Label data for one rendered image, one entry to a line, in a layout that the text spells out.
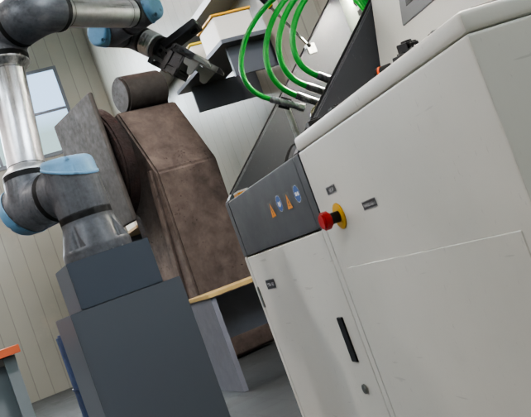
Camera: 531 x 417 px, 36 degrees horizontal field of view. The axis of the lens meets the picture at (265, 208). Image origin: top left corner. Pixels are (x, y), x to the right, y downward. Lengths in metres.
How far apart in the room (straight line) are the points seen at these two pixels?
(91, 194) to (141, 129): 5.57
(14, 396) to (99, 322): 1.48
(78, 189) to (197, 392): 0.49
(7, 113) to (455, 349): 1.14
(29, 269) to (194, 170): 4.50
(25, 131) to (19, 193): 0.15
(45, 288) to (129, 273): 9.49
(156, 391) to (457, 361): 0.65
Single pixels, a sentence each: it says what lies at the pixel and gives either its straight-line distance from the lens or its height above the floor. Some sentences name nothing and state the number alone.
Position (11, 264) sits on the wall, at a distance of 11.22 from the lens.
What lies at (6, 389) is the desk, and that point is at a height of 0.64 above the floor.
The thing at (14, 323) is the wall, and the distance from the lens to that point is 11.16.
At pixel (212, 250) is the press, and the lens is 7.15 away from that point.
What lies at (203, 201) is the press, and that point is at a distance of 7.19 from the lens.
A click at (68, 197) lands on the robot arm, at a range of 1.80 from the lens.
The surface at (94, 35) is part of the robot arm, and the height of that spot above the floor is 1.49.
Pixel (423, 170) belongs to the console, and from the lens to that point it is 1.24.
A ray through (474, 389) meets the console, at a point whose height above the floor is 0.47.
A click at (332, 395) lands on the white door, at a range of 2.05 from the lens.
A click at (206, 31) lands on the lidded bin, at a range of 6.36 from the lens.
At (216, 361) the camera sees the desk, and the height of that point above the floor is 0.20.
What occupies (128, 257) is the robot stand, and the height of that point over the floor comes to 0.87.
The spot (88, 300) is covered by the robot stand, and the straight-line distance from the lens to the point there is 1.73.
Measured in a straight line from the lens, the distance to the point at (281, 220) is 1.91.
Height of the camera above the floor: 0.78
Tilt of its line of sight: 3 degrees up
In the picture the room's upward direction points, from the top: 20 degrees counter-clockwise
